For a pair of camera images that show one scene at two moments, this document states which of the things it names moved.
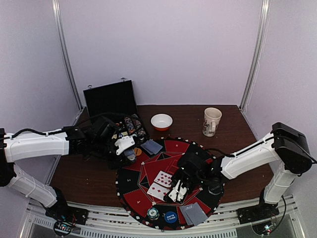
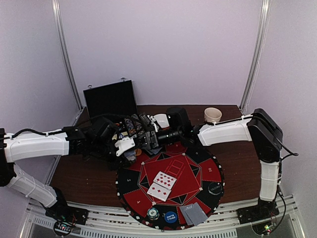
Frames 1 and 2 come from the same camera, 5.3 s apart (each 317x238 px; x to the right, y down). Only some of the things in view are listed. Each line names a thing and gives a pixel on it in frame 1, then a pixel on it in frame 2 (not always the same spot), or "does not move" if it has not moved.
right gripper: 180,180 to 153,138
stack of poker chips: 153,213 does not move
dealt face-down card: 196,214 does not move
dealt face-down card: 183,208 does not move
